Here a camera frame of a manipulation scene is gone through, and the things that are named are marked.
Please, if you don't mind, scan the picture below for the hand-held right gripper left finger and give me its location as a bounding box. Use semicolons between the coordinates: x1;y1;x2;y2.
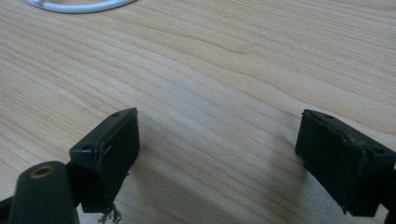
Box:
68;107;140;224

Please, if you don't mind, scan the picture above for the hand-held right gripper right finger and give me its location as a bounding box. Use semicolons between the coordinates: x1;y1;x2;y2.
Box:
294;108;396;218

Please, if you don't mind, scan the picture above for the white plate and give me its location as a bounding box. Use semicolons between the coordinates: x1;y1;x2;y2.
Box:
24;0;138;15

